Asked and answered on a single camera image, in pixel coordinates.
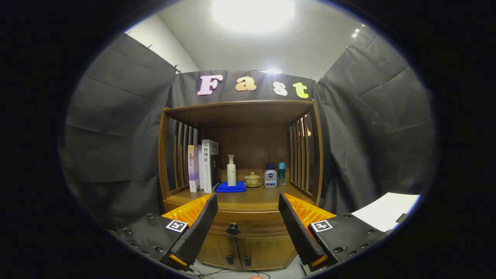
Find black floor cable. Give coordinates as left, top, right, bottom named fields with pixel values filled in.
left=182, top=269, right=272, bottom=279

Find white pump bottle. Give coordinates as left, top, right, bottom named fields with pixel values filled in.
left=227, top=154, right=237, bottom=186

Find wooden cabinet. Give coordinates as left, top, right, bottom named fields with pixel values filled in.
left=158, top=100, right=324, bottom=271

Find purple book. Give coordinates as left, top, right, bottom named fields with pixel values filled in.
left=188, top=145, right=200, bottom=193

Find white bottle with blue cap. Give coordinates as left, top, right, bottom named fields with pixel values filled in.
left=264, top=163, right=277, bottom=188

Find blue folded cloth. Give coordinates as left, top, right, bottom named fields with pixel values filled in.
left=216, top=181, right=247, bottom=193

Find wooden cabinet door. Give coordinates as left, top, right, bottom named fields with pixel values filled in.
left=237, top=236, right=297, bottom=270
left=198, top=234, right=243, bottom=270

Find wooden drawer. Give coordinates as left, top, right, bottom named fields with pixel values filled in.
left=207, top=209, right=291, bottom=238

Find wooden countertop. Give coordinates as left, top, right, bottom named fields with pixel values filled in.
left=167, top=182, right=315, bottom=212

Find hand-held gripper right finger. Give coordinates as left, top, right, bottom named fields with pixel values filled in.
left=278, top=193, right=392, bottom=272

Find yellow lidded teacup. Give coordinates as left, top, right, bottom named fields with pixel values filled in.
left=244, top=172, right=262, bottom=188

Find thick white book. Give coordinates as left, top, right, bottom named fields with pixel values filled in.
left=201, top=139, right=220, bottom=193

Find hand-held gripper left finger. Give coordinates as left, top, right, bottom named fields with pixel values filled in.
left=112, top=193, right=219, bottom=272

